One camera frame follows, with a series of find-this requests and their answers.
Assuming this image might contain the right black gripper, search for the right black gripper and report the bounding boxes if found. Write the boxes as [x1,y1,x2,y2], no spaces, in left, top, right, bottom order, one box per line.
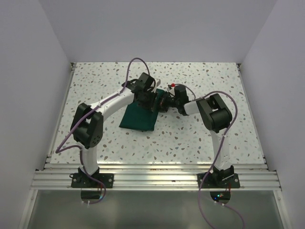
[154,91,179,113]

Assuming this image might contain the green surgical cloth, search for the green surgical cloth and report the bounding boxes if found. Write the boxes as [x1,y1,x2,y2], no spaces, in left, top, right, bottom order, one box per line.
[119,89,165,131]

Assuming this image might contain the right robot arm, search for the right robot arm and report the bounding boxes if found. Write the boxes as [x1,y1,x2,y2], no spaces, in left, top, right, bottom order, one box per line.
[158,84,237,188]

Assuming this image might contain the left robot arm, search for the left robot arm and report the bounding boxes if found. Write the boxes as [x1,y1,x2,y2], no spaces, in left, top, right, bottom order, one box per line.
[71,73,161,187]

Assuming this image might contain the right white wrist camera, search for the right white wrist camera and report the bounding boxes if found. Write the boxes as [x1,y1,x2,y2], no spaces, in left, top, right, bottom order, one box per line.
[166,83,176,94]

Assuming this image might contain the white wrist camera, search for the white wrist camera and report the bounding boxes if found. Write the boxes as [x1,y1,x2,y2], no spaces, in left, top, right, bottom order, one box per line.
[166,83,176,94]
[155,79,161,87]

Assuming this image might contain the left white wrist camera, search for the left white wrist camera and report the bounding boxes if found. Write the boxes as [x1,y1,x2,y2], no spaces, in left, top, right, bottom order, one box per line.
[155,79,161,87]

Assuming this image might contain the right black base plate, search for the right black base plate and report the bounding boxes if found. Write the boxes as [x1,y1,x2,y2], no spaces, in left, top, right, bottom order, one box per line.
[202,173,241,189]

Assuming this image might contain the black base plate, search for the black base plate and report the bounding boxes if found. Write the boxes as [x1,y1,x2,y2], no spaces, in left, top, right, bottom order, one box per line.
[202,173,241,189]
[69,173,114,188]

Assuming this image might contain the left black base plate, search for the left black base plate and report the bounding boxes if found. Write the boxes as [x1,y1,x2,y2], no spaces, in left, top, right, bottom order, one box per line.
[69,173,114,188]

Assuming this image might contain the aluminium mounting rail frame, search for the aluminium mounting rail frame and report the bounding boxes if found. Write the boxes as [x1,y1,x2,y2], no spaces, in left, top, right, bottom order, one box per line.
[20,62,291,229]

